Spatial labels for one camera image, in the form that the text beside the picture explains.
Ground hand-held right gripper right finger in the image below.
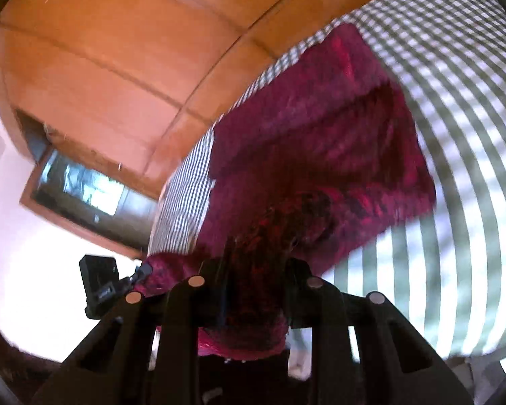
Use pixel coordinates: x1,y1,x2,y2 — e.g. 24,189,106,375
284,259,475,405

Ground wooden framed glass panel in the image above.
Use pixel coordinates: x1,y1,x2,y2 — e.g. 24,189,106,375
20,145,159,261

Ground green checked bed cloth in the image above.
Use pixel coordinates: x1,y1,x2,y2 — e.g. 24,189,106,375
147,0,506,356

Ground wooden wardrobe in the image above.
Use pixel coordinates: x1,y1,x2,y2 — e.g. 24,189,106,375
0,0,452,203

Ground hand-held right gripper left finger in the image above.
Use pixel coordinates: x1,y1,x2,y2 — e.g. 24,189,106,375
31,261,232,405

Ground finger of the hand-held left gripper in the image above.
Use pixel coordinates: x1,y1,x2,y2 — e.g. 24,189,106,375
117,263,153,295

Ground dark red patterned garment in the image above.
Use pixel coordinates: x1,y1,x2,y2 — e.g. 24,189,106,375
134,23,438,357

